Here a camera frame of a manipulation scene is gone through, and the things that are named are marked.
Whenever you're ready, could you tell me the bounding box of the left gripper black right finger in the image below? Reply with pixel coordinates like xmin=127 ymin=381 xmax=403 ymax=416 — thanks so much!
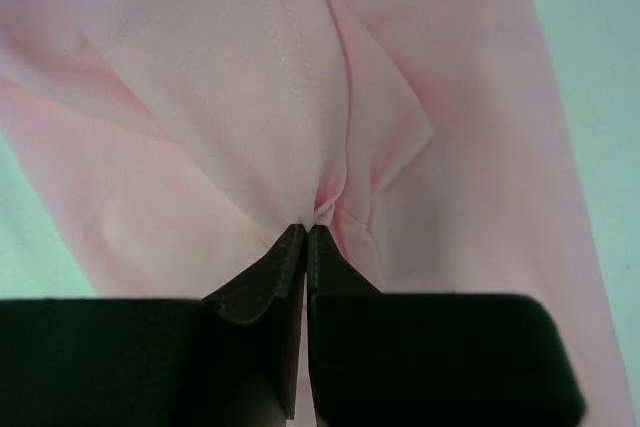
xmin=307 ymin=226 xmax=586 ymax=426

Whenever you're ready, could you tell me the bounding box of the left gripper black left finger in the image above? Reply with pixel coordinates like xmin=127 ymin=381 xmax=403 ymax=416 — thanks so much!
xmin=1 ymin=225 xmax=306 ymax=426

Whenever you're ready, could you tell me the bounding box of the pink t shirt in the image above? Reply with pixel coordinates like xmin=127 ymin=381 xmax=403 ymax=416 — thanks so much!
xmin=1 ymin=0 xmax=635 ymax=426

